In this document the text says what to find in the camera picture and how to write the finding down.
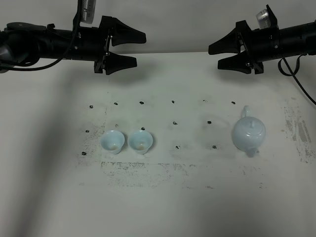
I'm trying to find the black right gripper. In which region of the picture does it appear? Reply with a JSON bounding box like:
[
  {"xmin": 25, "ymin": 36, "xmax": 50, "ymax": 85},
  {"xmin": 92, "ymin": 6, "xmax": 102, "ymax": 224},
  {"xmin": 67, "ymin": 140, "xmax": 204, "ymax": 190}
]
[{"xmin": 208, "ymin": 20, "xmax": 279, "ymax": 74}]

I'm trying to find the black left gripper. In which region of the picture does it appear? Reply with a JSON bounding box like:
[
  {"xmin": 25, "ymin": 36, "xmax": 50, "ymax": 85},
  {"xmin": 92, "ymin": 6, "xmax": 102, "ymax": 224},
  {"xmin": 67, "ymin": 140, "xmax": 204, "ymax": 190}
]
[{"xmin": 71, "ymin": 16, "xmax": 146, "ymax": 75}]

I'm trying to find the light blue porcelain teapot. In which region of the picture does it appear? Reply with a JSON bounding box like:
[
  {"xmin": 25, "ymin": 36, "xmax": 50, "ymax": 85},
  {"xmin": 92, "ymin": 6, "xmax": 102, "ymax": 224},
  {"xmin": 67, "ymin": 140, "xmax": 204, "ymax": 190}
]
[{"xmin": 232, "ymin": 106, "xmax": 266, "ymax": 158}]

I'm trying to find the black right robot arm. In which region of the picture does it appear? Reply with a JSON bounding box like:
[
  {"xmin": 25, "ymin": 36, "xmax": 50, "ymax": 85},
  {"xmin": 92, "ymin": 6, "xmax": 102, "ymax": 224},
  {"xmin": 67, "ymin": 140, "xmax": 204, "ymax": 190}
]
[{"xmin": 208, "ymin": 20, "xmax": 316, "ymax": 74}]

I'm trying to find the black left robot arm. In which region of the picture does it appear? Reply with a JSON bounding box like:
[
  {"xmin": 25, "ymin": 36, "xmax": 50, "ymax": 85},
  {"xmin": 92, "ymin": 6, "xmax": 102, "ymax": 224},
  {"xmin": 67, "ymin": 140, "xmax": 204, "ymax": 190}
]
[{"xmin": 0, "ymin": 16, "xmax": 146, "ymax": 75}]

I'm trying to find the left light blue teacup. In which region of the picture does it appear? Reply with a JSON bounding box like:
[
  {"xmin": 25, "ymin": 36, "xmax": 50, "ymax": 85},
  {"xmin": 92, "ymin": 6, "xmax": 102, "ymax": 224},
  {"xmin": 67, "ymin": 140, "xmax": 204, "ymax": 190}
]
[{"xmin": 100, "ymin": 130, "xmax": 125, "ymax": 155}]

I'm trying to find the light blue teacup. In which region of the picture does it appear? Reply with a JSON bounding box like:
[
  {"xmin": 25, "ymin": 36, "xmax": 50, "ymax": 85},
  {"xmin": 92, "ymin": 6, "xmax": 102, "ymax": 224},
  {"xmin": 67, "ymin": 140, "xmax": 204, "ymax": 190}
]
[
  {"xmin": 127, "ymin": 130, "xmax": 154, "ymax": 155},
  {"xmin": 100, "ymin": 130, "xmax": 125, "ymax": 155}
]

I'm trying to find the right light blue teacup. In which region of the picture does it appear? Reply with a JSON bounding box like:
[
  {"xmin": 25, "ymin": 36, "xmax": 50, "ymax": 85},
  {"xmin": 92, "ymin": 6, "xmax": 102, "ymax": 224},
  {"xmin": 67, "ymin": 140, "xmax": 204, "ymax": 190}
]
[{"xmin": 127, "ymin": 130, "xmax": 154, "ymax": 155}]

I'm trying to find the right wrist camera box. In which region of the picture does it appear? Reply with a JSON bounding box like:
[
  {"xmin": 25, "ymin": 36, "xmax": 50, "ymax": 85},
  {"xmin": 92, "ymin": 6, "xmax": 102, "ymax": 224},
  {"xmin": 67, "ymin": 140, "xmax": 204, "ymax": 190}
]
[{"xmin": 256, "ymin": 4, "xmax": 278, "ymax": 30}]

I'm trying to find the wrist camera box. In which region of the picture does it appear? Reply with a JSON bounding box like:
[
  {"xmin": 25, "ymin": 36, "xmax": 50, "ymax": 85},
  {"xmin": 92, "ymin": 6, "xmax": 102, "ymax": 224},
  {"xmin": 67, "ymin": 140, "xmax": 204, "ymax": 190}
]
[
  {"xmin": 256, "ymin": 4, "xmax": 278, "ymax": 30},
  {"xmin": 78, "ymin": 0, "xmax": 96, "ymax": 24}
]

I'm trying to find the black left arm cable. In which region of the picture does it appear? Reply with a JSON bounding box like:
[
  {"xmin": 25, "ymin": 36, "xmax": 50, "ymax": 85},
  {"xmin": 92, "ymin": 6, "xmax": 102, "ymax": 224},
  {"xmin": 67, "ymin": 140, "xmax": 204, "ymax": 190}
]
[{"xmin": 0, "ymin": 14, "xmax": 82, "ymax": 71}]

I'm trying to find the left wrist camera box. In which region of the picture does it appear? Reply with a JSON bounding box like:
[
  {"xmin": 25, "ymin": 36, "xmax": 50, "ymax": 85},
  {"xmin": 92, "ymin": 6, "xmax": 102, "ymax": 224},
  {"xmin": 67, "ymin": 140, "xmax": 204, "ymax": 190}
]
[{"xmin": 78, "ymin": 0, "xmax": 96, "ymax": 24}]

